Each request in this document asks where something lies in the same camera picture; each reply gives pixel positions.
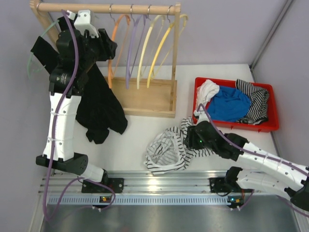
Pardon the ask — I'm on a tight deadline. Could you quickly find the wooden clothes rack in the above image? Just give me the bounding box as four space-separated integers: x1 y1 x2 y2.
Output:
29 0 181 118

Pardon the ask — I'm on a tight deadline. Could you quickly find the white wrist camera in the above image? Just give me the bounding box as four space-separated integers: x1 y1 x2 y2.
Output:
74 9 99 38
193 110 200 119

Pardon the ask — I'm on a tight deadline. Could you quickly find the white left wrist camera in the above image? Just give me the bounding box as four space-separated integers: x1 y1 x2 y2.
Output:
74 9 99 38

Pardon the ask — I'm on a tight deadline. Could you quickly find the aluminium mounting rail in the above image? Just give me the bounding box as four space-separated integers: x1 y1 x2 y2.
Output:
48 170 226 195

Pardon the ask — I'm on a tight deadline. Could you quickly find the purple plastic hanger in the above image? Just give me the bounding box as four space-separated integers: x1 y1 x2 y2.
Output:
126 4 146 89

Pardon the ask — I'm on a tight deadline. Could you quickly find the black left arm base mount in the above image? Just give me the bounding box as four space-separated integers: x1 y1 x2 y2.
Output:
81 178 124 193

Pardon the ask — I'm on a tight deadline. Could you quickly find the white garment in bin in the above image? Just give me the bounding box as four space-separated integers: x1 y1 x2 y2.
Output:
196 79 220 110

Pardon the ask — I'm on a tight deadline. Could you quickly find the orange plastic hanger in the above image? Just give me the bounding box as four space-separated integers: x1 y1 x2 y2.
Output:
108 4 131 89

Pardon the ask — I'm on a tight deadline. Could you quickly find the green plastic hanger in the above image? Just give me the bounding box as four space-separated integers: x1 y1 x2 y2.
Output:
27 19 59 79

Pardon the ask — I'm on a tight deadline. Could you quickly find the yellow plastic hanger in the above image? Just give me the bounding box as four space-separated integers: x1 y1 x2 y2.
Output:
147 14 189 88

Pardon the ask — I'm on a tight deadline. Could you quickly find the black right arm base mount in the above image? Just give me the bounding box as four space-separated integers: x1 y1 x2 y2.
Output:
209 177 242 197

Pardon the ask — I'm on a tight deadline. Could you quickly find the blue garment in bin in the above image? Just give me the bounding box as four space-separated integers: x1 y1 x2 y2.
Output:
207 86 251 122

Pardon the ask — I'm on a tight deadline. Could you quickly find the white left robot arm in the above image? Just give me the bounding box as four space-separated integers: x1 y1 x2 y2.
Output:
32 29 127 192

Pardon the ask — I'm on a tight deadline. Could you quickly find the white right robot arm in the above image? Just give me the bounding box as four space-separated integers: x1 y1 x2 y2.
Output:
184 121 309 211

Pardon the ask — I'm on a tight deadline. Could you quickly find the cream plastic hanger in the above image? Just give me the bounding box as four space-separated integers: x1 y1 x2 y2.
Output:
136 15 166 89

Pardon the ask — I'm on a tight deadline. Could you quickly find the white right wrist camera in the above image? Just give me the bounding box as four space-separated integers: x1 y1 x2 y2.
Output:
193 110 200 119

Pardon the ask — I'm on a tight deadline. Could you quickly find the slotted white cable duct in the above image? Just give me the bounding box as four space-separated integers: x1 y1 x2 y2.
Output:
48 195 244 206

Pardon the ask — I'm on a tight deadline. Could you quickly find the red plastic bin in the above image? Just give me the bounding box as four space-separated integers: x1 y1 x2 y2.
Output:
193 77 280 132

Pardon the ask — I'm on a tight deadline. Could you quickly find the striped garment in bin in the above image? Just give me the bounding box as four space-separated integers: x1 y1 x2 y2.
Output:
236 79 270 125

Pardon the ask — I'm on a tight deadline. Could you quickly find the black white striped tank top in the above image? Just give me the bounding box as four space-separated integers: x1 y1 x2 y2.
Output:
144 117 215 175

